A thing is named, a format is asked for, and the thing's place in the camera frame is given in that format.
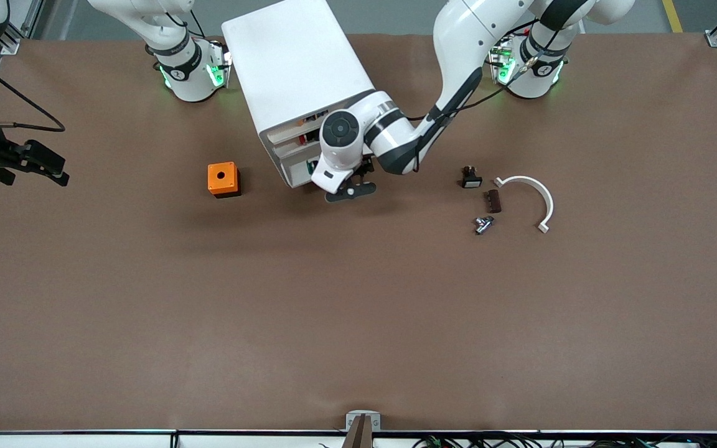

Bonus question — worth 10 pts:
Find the black left camera bracket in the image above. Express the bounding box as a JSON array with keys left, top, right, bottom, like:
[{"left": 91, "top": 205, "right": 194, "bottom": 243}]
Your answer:
[{"left": 324, "top": 180, "right": 377, "bottom": 203}]

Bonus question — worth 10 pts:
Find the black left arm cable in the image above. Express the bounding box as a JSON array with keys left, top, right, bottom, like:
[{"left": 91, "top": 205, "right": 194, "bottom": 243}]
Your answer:
[{"left": 405, "top": 19, "right": 558, "bottom": 122}]

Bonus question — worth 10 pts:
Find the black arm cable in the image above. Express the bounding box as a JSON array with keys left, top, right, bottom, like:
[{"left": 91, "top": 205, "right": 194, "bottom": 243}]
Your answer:
[
  {"left": 0, "top": 45, "right": 65, "bottom": 133},
  {"left": 405, "top": 19, "right": 558, "bottom": 122}
]

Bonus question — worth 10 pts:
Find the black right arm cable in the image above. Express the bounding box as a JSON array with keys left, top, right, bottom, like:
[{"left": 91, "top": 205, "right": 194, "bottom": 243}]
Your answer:
[{"left": 0, "top": 45, "right": 65, "bottom": 133}]

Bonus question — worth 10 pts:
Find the white curved plastic bracket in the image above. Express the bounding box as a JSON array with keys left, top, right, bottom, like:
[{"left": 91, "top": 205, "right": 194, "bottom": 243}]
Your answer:
[{"left": 494, "top": 175, "right": 555, "bottom": 234}]

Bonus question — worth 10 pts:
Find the orange button enclosure box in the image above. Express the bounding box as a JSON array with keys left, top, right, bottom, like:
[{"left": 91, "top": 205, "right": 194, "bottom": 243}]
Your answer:
[{"left": 207, "top": 162, "right": 241, "bottom": 198}]

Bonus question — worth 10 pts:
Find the white edge trim strip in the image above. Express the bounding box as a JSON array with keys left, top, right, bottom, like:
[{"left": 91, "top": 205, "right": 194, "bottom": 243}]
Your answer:
[{"left": 0, "top": 429, "right": 717, "bottom": 448}]

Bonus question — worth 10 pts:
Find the grey metal mount bracket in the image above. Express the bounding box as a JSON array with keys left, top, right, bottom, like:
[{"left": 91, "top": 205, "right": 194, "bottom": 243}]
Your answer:
[{"left": 341, "top": 410, "right": 382, "bottom": 448}]

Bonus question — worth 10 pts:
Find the white drawer cabinet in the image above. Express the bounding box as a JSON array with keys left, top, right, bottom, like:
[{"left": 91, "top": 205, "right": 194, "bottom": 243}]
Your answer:
[{"left": 221, "top": 0, "right": 379, "bottom": 189}]

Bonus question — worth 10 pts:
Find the white plastic drawer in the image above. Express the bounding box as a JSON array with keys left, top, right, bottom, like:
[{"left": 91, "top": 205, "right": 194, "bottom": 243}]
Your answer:
[
  {"left": 279, "top": 149, "right": 334, "bottom": 189},
  {"left": 273, "top": 128, "right": 322, "bottom": 159},
  {"left": 269, "top": 118, "right": 325, "bottom": 145}
]

